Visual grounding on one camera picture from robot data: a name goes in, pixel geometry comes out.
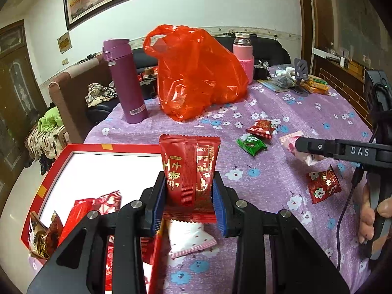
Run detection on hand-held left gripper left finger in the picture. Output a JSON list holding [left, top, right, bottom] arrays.
[[27, 171, 167, 294]]

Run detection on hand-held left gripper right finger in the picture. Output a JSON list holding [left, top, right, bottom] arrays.
[[212, 171, 350, 294]]

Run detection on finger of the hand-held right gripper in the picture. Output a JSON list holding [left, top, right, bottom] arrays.
[[296, 136, 382, 162]]

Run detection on red patterned packet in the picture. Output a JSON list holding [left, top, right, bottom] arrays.
[[92, 190, 123, 213]]

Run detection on red packet with gold print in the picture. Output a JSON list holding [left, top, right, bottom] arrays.
[[159, 134, 221, 223]]

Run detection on red box with white inside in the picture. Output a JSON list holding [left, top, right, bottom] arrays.
[[21, 143, 163, 294]]

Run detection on gold brown packet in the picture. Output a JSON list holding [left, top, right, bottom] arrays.
[[29, 211, 64, 259]]

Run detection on person's right hand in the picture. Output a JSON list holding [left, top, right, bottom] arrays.
[[358, 185, 392, 245]]

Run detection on purple floral tablecloth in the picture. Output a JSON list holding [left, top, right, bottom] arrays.
[[84, 64, 383, 294]]

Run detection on white pink dotted packet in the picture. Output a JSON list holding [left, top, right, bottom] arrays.
[[167, 219, 218, 258]]

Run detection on brown wooden sideboard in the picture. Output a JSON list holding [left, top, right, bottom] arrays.
[[312, 47, 377, 129]]

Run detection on red packet with white flowers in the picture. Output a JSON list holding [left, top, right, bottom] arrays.
[[307, 165, 342, 205]]

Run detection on small red packet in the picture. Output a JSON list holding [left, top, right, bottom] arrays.
[[246, 119, 278, 140]]

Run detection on orange packets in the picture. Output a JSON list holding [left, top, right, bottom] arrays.
[[302, 75, 329, 95]]

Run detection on green packet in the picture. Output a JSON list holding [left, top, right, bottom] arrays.
[[237, 134, 267, 157]]

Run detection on clear bag with dark contents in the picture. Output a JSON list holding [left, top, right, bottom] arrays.
[[272, 66, 299, 88]]

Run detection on blue booklet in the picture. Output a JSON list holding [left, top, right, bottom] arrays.
[[257, 79, 287, 94]]

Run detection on grey phone stand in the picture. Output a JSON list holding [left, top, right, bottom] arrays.
[[294, 58, 308, 92]]

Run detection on black box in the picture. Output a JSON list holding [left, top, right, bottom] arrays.
[[254, 60, 270, 80]]

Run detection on black sofa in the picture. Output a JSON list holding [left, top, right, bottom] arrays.
[[214, 34, 291, 68]]

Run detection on bottle with pink sleeve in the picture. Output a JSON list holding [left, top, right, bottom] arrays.
[[232, 32, 255, 85]]

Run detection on black device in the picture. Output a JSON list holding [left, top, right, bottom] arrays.
[[139, 76, 158, 99]]

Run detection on purple thermos flask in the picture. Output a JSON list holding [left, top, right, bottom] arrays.
[[102, 39, 149, 124]]

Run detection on plaid cloth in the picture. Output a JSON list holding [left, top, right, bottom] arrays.
[[85, 83, 117, 108]]

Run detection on leaf-patterned blanket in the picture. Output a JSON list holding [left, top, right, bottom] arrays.
[[25, 124, 69, 163]]

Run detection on orange-red plastic bag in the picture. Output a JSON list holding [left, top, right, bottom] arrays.
[[143, 24, 249, 122]]

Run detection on green jacket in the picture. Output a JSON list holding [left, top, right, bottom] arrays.
[[37, 109, 65, 134]]

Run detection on brown sofa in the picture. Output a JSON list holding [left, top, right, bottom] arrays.
[[48, 56, 123, 143]]

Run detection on wooden door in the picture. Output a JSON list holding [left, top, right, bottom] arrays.
[[0, 20, 46, 209]]

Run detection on black cable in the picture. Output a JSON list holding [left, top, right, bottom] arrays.
[[335, 164, 366, 271]]

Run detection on wooden door frame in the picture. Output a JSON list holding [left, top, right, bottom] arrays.
[[295, 0, 319, 71]]

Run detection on yellow wall sign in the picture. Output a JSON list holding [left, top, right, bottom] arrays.
[[57, 31, 72, 54]]

